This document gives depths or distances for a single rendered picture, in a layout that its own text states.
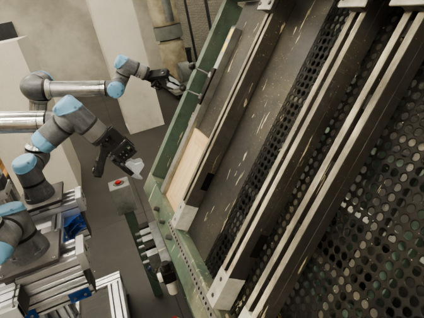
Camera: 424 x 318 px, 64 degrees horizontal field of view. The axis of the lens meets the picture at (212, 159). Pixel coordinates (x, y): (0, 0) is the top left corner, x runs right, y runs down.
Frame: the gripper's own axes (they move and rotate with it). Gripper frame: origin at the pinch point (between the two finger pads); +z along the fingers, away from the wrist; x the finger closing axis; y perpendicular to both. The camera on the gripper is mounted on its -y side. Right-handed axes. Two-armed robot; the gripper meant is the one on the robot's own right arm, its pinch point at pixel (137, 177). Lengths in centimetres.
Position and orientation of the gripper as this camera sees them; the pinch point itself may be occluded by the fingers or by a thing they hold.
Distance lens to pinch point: 121.4
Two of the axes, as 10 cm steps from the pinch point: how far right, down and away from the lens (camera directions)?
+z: 5.8, 6.3, 5.1
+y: 7.3, -6.8, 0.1
